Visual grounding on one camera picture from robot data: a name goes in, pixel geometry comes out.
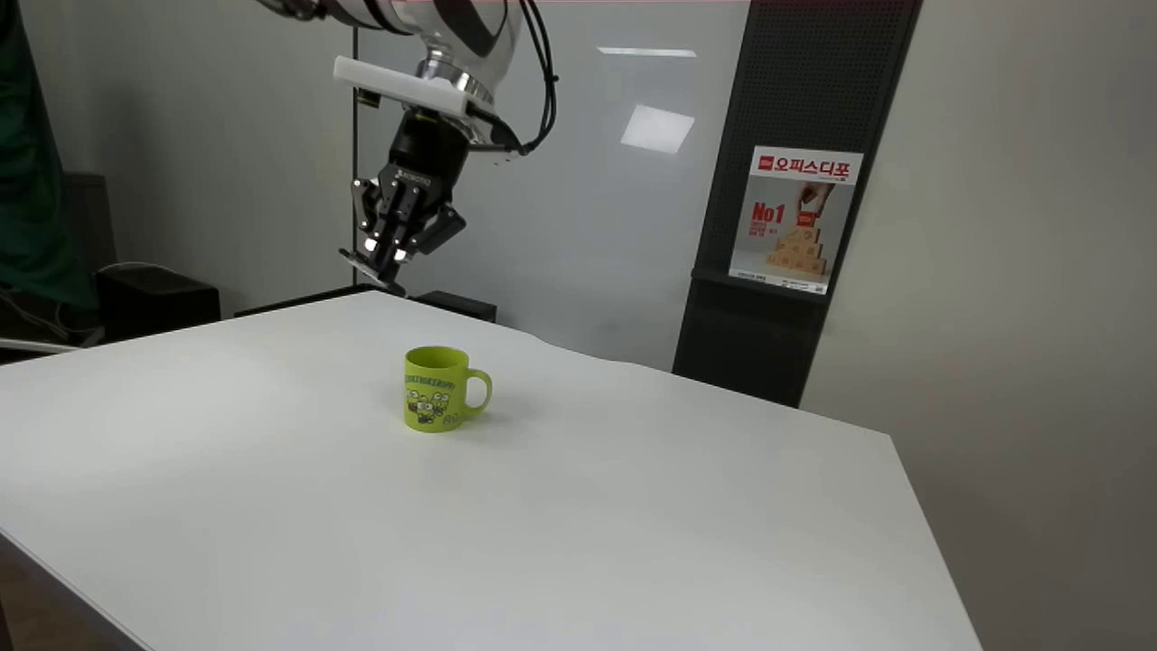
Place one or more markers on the green garment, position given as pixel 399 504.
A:
pixel 31 183

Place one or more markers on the dark pillar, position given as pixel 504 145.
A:
pixel 834 75

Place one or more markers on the green plastic mug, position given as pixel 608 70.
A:
pixel 435 393

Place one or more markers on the small black block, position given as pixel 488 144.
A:
pixel 457 304

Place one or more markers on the glossy whiteboard panel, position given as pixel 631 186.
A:
pixel 578 183

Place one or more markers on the red and white poster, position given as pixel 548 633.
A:
pixel 795 218

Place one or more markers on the black pen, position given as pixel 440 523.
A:
pixel 369 270

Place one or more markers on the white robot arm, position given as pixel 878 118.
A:
pixel 408 19

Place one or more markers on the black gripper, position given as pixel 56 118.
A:
pixel 420 148

